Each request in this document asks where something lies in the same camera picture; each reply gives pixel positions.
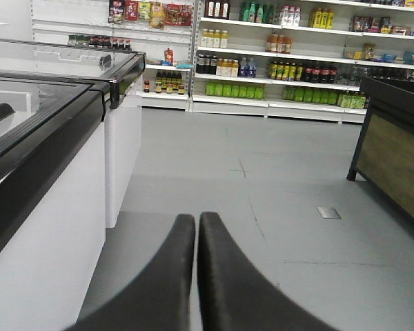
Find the white snack pegboard shelf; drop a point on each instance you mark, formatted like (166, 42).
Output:
(163, 30)

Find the white chest freezer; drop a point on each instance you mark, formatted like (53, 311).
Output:
(52, 202)
(122, 74)

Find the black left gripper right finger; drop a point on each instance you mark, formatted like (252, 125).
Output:
(234, 294)

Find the near white chest freezer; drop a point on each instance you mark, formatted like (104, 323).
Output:
(52, 202)

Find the dark wooden display stand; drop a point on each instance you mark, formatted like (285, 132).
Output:
(384, 154)

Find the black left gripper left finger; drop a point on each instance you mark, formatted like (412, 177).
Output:
(158, 298)

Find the white drinks shelving unit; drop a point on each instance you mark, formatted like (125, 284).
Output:
(298, 59)

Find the far white chest freezer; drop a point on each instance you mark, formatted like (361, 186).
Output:
(122, 74)

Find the metal floor plate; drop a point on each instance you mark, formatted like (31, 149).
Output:
(328, 212)

